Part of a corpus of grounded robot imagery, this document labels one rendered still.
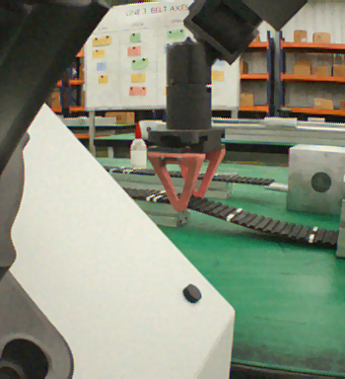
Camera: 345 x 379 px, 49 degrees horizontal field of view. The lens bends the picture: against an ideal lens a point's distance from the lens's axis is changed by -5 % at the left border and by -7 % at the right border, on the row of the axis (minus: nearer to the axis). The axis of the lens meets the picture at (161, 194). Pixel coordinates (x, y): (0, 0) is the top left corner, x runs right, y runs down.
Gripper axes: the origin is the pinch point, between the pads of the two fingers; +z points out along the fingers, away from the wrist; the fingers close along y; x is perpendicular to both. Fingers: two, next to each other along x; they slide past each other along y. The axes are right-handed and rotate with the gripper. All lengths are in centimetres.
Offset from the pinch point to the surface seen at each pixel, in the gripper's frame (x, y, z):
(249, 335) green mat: -15.1, -22.9, 3.1
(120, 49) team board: 188, 265, -69
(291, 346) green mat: -18.0, -23.3, 3.1
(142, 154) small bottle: 29.1, 37.4, -0.8
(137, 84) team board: 171, 267, -36
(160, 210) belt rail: 3.0, -2.1, 1.3
